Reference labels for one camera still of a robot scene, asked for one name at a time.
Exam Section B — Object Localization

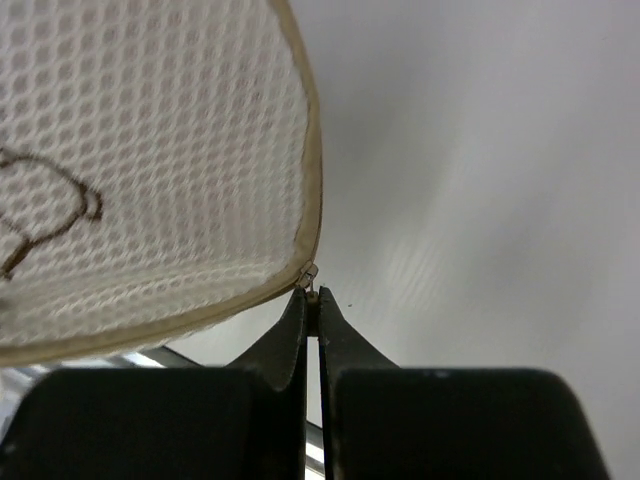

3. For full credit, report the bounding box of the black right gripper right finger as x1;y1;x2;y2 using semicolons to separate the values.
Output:
317;288;609;479

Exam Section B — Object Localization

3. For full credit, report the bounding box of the round beige mesh laundry bag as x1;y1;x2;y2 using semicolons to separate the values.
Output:
1;1;322;367

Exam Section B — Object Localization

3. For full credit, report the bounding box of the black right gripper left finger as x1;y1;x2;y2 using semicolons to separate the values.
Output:
1;289;306;479

